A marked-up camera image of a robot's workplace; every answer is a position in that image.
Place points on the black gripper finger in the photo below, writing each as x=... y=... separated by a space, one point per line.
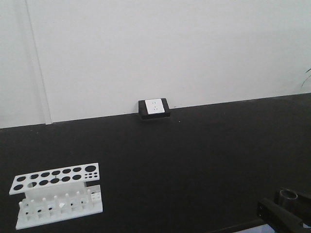
x=278 y=218
x=302 y=206

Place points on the clear glass test tube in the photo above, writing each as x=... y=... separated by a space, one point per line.
x=287 y=198

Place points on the black socket mounting box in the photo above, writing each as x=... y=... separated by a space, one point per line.
x=145 y=116

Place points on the white test tube rack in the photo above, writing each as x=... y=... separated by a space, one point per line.
x=57 y=194

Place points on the white wall power socket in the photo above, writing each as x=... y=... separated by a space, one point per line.
x=154 y=106

